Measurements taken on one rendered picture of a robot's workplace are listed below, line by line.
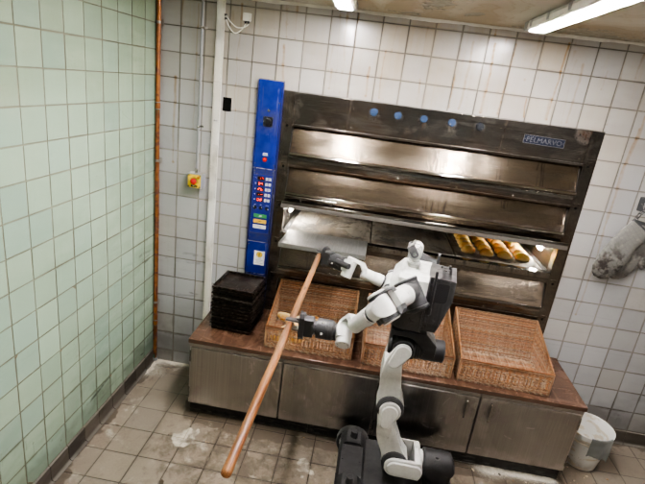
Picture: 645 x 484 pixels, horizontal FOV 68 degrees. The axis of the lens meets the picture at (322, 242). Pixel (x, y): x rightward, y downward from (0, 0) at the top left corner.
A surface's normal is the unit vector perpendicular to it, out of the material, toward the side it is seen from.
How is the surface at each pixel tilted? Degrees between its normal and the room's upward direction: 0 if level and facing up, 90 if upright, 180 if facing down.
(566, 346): 90
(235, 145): 90
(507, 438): 88
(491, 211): 70
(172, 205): 90
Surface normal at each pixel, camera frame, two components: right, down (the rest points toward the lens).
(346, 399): -0.12, 0.30
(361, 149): -0.07, -0.04
